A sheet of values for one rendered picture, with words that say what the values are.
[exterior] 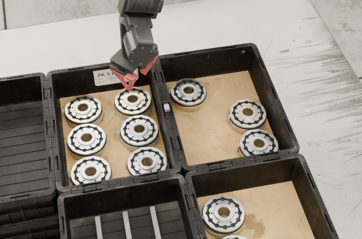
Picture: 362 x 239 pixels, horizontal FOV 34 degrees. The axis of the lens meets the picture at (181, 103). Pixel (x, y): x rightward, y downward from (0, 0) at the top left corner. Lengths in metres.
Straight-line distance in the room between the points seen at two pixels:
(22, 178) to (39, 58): 0.58
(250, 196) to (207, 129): 0.24
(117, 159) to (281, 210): 0.44
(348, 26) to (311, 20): 1.12
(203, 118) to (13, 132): 0.52
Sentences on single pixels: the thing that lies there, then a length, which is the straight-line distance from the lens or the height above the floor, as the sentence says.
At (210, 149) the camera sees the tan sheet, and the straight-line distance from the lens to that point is 1.58.
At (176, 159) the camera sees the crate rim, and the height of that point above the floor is 0.93.
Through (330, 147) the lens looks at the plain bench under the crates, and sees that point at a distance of 1.80.
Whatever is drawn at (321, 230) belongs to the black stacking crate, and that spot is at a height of 0.88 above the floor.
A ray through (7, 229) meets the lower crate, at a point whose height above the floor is 0.81.
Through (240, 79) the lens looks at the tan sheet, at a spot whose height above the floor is 0.83.
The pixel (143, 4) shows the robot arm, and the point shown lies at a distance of 1.23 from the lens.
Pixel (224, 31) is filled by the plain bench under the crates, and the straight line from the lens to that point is 2.09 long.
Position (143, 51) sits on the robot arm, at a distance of 1.22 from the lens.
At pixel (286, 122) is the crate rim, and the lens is 1.55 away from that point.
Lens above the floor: 2.10
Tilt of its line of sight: 49 degrees down
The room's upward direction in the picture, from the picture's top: 1 degrees clockwise
